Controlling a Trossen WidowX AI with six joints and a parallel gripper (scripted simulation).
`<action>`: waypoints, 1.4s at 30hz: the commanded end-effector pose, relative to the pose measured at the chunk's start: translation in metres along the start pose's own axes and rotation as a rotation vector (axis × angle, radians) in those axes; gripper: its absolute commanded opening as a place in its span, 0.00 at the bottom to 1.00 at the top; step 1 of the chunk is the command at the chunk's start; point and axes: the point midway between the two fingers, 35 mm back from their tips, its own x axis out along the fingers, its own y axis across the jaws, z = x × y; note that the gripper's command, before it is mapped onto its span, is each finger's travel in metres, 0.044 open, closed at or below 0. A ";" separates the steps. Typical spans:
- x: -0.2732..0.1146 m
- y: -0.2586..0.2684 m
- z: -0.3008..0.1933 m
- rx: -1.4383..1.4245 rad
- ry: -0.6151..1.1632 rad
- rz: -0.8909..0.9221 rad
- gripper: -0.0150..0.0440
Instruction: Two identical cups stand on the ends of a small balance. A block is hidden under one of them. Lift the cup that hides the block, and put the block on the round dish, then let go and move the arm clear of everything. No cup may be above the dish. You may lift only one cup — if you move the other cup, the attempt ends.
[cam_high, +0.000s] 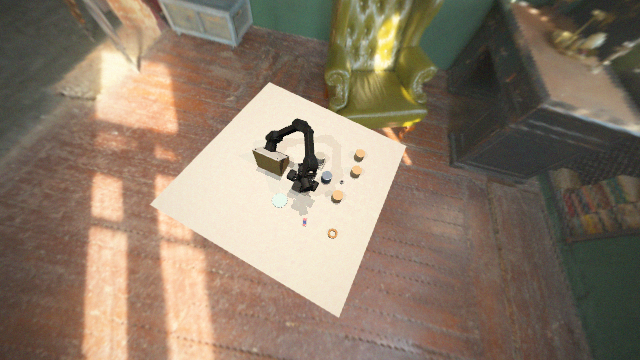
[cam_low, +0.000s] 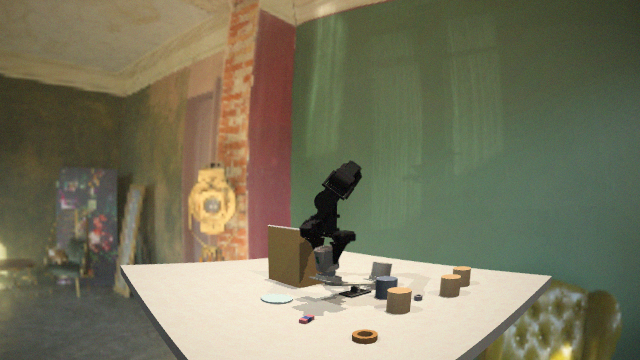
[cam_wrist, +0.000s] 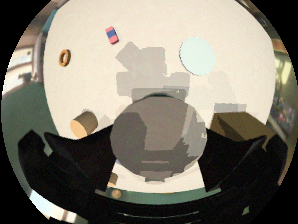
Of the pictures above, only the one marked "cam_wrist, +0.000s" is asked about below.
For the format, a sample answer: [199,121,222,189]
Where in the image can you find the orange-brown flat ring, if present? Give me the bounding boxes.
[59,49,71,67]

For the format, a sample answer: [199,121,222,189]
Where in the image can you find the brown cylinder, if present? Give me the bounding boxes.
[69,112,98,139]
[108,173,118,186]

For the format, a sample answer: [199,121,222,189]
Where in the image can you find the grey cup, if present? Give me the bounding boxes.
[145,177,165,185]
[109,95,208,179]

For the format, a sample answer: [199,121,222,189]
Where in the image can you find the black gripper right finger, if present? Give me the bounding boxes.
[197,128,267,192]

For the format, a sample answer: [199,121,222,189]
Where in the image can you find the grey balance beam with flat pans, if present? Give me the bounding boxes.
[130,88,186,104]

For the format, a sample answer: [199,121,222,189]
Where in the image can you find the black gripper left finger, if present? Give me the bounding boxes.
[43,124,117,192]

